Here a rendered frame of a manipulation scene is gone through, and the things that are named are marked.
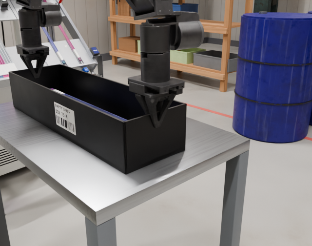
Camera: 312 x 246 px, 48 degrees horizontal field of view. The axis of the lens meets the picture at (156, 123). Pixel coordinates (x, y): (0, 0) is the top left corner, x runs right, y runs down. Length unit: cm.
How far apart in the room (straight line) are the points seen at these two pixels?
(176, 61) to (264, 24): 213
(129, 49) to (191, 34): 475
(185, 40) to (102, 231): 38
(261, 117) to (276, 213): 99
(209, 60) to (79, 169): 367
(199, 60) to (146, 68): 377
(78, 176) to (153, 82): 24
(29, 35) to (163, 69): 57
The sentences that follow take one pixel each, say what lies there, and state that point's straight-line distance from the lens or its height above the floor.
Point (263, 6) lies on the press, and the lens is 600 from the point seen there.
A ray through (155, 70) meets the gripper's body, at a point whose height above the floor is 100.
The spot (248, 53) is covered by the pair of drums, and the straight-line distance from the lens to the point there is 283.
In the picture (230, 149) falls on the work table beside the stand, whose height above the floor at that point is 80.
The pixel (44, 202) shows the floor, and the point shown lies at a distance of 217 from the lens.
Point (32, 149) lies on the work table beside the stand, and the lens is 87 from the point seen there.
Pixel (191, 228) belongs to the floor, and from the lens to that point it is 189.
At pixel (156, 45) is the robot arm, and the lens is 66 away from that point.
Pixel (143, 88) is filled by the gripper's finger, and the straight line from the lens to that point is 68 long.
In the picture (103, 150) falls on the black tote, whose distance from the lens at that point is 76.
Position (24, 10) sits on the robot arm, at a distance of 114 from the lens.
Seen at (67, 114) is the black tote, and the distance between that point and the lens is 86.
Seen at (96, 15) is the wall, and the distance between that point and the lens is 588.
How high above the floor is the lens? 115
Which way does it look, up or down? 21 degrees down
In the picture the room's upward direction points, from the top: straight up
